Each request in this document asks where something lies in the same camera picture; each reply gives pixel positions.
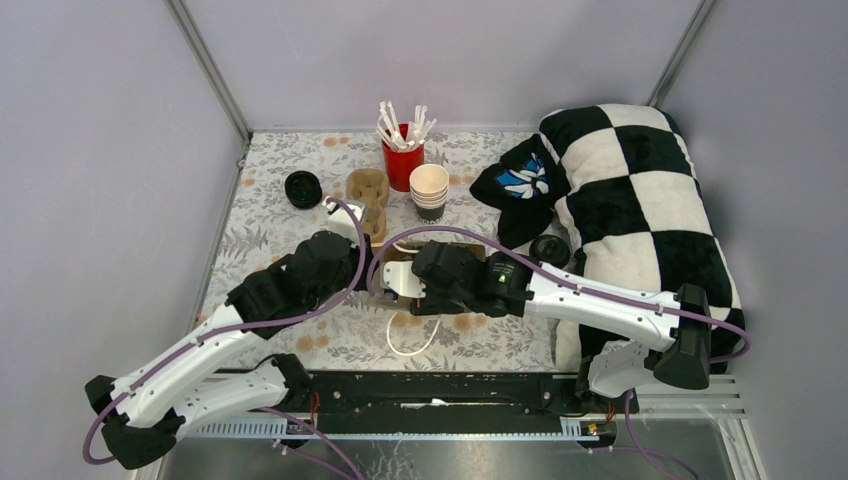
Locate black cloth blue print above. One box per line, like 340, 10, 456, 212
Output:
470, 134, 570, 248

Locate stacked cardboard cup carriers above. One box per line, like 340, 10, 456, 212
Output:
346, 168, 389, 243

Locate brown paper takeout bag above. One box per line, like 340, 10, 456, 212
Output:
370, 241, 488, 359

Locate floral patterned table mat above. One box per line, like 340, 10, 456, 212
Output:
202, 132, 580, 372

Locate right aluminium frame post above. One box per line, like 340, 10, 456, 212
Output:
646, 0, 721, 109

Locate stack of black lids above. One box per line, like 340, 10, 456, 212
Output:
284, 170, 323, 209

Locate black white checkered pillow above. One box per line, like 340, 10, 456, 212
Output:
537, 103, 747, 372

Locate stack of paper cups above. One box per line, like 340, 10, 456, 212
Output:
409, 164, 450, 222

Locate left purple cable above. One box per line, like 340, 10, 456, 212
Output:
82, 196, 369, 480

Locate black plastic cup lid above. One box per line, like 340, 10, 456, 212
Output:
528, 233, 572, 266

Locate aluminium frame post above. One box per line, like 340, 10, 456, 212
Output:
646, 0, 721, 109
164, 0, 252, 145

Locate black paper coffee cup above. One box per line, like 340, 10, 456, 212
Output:
528, 233, 572, 270

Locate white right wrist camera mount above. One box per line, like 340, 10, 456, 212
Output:
380, 260, 426, 299

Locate left aluminium frame post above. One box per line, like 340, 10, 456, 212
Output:
164, 0, 252, 145

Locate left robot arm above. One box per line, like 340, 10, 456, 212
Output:
82, 197, 370, 470

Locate red straw holder cup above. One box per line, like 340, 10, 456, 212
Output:
376, 123, 425, 192

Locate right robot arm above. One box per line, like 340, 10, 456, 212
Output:
411, 241, 711, 412

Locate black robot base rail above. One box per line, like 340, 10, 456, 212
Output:
277, 370, 638, 437

